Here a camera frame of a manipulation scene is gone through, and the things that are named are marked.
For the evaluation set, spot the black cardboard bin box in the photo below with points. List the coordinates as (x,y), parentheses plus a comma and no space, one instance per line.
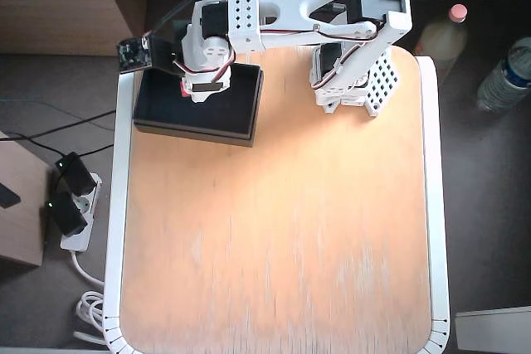
(236,113)

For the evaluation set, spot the grey box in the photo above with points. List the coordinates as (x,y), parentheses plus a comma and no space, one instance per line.
(495,331)

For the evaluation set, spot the clear plastic water bottle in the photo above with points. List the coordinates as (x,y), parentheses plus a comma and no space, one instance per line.
(504,78)

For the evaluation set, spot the brown cardboard box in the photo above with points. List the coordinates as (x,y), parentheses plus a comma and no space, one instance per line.
(20,229)

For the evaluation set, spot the black power adapter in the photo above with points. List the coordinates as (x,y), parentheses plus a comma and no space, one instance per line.
(66,215)
(79,176)

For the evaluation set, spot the white power strip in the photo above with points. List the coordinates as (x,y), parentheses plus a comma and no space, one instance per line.
(85,205)

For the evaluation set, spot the yellow juice bottle pink cap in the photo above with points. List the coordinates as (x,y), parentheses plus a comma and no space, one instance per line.
(444,39)

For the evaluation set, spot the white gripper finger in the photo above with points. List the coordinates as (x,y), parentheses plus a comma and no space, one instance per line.
(203,96)

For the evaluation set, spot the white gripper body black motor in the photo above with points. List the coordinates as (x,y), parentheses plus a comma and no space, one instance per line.
(206,88)

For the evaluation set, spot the black phone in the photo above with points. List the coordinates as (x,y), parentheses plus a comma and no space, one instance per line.
(7,197)

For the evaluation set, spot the brown wooden bed frame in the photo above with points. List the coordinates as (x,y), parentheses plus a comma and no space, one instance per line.
(62,18)

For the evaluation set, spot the red lego block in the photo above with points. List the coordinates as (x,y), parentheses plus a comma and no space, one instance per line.
(184,88)

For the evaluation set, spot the black wrist camera board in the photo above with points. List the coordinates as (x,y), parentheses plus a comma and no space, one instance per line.
(133,54)

